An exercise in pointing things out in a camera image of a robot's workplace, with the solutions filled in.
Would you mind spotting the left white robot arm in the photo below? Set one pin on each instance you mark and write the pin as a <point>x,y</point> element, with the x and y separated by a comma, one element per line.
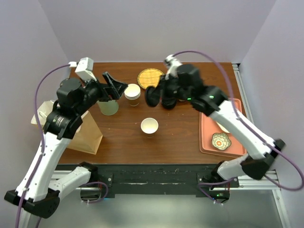
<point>36,194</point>

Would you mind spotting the aluminium frame rail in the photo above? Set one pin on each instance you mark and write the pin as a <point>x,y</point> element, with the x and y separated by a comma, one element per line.
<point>269,182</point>

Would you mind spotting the brown paper bag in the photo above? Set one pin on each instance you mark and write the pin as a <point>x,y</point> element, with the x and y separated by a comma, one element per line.
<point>88,136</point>

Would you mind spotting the pink plastic tray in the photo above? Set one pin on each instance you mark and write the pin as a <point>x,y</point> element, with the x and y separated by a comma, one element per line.
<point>207,128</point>

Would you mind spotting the white square bowl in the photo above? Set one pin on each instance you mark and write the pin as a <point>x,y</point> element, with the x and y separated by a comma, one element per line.
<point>222,128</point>

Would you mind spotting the brown paper coffee cup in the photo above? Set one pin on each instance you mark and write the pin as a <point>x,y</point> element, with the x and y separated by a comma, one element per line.
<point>149,127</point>

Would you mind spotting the stack of black lids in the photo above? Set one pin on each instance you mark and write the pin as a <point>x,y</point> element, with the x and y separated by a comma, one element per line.
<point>168,103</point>

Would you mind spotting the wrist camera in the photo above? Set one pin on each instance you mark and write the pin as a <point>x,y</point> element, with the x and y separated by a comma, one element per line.
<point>171,63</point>
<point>84,68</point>

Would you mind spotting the yellow woven coaster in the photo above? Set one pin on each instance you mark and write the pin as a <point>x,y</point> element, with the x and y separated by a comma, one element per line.
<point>149,77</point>

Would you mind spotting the green straw holder cup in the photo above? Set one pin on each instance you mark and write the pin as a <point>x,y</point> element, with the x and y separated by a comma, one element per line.
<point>108,108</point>

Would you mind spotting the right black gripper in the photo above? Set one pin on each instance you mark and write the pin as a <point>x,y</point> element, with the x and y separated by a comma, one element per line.
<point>163,84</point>

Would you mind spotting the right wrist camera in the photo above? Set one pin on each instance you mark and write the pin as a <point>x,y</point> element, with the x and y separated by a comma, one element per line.
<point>171,63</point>

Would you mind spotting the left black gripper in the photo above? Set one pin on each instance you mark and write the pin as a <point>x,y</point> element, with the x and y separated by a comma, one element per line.
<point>114,92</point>

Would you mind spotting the black coffee cup lid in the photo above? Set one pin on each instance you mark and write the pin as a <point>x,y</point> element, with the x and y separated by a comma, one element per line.
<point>152,96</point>

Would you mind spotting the floral patterned small dish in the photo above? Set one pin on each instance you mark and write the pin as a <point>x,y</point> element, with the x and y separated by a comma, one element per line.
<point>220,141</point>

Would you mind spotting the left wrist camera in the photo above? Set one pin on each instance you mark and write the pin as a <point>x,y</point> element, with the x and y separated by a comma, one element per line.
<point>84,68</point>

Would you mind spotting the stack of paper cups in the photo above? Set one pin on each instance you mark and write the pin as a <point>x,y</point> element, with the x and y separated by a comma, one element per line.
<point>132,94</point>

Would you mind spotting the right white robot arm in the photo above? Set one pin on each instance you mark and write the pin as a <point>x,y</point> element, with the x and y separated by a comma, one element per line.
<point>262,150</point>

